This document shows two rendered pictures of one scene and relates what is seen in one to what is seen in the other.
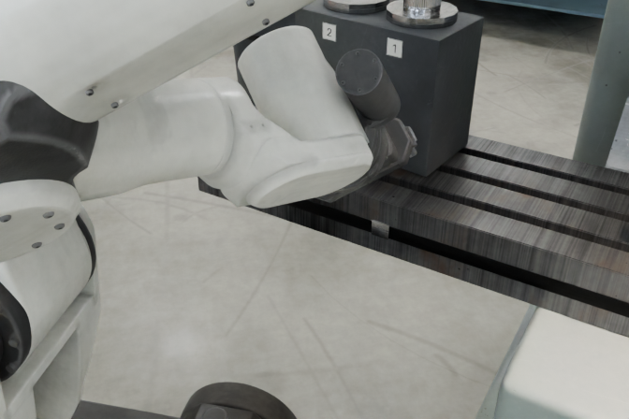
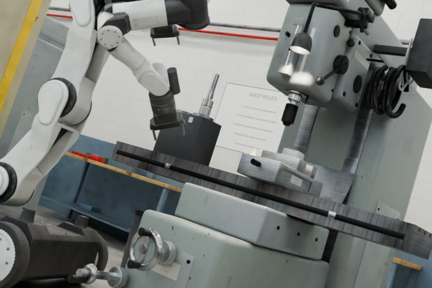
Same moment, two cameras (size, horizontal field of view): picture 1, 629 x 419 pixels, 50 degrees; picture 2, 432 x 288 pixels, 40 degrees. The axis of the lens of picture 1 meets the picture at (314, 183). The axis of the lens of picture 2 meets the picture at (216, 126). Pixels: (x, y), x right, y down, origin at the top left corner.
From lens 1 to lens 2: 1.68 m
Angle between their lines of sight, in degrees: 38
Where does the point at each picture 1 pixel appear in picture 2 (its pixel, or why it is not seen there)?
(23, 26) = (132, 9)
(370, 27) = (186, 114)
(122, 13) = (143, 11)
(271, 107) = not seen: hidden behind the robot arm
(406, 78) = (191, 128)
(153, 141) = (131, 51)
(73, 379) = (60, 152)
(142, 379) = not seen: outside the picture
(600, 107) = not seen: hidden behind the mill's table
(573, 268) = (218, 172)
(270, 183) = (146, 73)
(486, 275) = (194, 179)
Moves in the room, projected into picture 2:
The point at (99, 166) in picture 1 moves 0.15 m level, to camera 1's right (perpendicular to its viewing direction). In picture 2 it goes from (123, 47) to (166, 60)
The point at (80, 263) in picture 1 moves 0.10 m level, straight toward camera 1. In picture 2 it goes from (87, 108) to (90, 107)
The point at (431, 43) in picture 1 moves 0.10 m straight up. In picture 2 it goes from (200, 117) to (208, 93)
